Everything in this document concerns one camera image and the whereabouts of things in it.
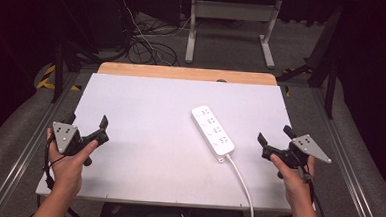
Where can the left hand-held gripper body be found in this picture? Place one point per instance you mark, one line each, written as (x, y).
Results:
(64, 137)

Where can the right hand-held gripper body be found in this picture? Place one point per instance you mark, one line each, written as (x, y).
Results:
(307, 148)

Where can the person's left hand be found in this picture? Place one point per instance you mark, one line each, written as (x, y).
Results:
(68, 168)

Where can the person's right hand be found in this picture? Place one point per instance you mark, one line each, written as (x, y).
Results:
(292, 182)

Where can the yellow black hazard tape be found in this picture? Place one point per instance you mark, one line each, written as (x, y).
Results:
(47, 77)

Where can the black metal stand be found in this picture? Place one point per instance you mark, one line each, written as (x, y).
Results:
(58, 71)
(331, 79)

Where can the white power strip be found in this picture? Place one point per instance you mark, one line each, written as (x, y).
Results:
(212, 132)

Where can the white board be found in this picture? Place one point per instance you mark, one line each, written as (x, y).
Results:
(165, 160)

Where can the aluminium floor rail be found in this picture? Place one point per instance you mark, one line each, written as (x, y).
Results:
(28, 150)
(346, 166)

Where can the white metal desk frame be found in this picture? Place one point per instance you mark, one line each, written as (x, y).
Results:
(233, 11)

